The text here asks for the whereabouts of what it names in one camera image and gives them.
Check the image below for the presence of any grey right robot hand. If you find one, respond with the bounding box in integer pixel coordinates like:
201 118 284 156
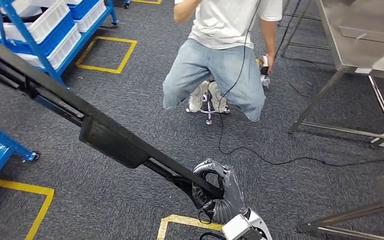
191 158 249 217

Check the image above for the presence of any person's left hand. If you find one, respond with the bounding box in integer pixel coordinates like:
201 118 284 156
264 52 277 76

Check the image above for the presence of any black and white handheld controller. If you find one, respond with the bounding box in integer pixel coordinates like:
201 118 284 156
259 55 272 88

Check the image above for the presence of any black plastic plate frame part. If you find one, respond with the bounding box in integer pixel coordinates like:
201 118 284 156
0 31 226 202

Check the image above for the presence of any person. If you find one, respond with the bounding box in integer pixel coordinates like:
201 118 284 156
161 0 284 123

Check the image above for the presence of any chrome stool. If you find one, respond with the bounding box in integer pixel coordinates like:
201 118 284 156
185 78 231 126

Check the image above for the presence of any stainless steel side table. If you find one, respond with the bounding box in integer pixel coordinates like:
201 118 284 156
279 0 384 149

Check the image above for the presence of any white plastic storage bin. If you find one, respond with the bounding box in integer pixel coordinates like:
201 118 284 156
74 0 108 33
14 24 82 71
0 0 71 44

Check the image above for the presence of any blue plastic storage bin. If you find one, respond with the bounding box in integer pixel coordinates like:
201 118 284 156
0 11 76 58
66 0 100 21

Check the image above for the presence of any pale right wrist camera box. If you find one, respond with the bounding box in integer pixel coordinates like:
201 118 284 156
221 214 263 240

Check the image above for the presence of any long black floor cable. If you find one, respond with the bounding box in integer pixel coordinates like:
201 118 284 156
216 0 384 167

